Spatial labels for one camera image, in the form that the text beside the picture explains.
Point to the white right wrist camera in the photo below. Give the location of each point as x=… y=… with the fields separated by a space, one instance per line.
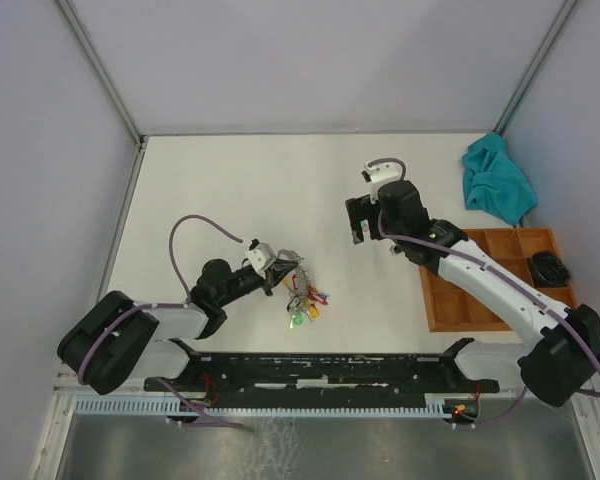
x=379 y=172

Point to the metal keyring with coloured keys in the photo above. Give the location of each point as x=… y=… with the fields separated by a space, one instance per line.
x=305 y=298

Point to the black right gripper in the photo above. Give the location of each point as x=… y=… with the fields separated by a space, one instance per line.
x=360 y=209

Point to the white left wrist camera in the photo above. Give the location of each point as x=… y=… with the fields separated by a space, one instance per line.
x=260 y=256

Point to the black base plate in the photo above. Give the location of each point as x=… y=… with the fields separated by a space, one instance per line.
x=226 y=373

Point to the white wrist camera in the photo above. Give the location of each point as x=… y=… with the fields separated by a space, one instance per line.
x=260 y=256
x=379 y=172

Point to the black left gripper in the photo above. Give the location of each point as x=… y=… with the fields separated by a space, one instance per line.
x=276 y=272

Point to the teal cloth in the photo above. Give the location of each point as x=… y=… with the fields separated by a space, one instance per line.
x=492 y=183

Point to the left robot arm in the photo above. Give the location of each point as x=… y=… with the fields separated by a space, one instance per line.
x=120 y=339

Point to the grey cable duct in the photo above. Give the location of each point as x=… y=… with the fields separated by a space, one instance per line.
x=434 y=407

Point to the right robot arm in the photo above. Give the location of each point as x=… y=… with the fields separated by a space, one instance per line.
x=559 y=350

